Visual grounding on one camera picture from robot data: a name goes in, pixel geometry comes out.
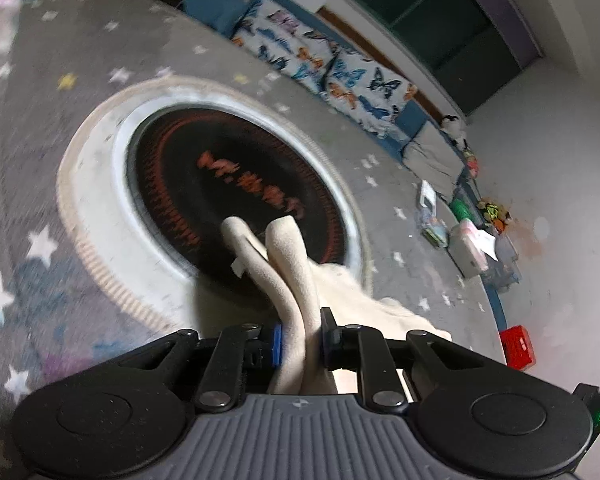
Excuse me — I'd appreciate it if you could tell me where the beige plain cushion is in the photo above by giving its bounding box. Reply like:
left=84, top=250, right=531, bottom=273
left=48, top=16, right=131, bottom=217
left=402, top=122, right=465, bottom=203

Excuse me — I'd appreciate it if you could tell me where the blue sectional sofa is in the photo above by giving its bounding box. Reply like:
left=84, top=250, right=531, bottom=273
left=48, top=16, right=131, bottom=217
left=178, top=0, right=480, bottom=206

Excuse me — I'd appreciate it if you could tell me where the panda plush toy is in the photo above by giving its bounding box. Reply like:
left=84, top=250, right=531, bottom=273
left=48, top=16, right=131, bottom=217
left=441, top=115, right=467, bottom=151

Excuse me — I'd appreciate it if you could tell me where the colourful clear pencil case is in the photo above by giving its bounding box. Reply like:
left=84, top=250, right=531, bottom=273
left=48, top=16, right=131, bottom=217
left=420, top=218, right=449, bottom=248

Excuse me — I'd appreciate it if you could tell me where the right butterfly pillow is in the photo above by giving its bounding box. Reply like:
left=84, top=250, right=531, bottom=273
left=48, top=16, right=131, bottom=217
left=322, top=49, right=417, bottom=138

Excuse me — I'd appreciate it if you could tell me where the red plastic stool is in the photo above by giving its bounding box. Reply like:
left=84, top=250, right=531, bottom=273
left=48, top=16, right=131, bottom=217
left=500, top=325, right=536, bottom=370

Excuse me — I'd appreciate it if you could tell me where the yellow green toy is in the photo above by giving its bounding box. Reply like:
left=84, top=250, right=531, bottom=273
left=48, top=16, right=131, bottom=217
left=478, top=200, right=512, bottom=233

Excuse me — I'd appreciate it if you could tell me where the white remote box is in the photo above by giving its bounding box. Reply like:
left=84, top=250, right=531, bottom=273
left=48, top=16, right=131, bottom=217
left=417, top=180, right=437, bottom=224

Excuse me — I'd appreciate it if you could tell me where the round induction cooktop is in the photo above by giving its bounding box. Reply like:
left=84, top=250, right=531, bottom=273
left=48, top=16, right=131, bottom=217
left=56, top=76, right=373, bottom=334

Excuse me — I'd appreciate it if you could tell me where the cream garment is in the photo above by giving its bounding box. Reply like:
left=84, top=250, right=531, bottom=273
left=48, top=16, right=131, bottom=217
left=221, top=216, right=452, bottom=394

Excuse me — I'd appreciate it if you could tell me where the dark window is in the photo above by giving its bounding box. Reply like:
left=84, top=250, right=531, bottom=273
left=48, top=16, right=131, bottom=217
left=353, top=0, right=541, bottom=115

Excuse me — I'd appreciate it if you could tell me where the white tissue box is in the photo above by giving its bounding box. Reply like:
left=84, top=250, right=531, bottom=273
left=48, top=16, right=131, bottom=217
left=448, top=219, right=498, bottom=278

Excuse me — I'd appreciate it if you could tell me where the butterfly pillow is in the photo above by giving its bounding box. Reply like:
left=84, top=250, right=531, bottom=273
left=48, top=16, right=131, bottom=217
left=322, top=49, right=417, bottom=138
left=232, top=0, right=341, bottom=94

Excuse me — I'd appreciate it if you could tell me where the left butterfly pillow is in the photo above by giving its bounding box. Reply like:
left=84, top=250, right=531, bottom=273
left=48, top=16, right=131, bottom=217
left=232, top=0, right=341, bottom=94

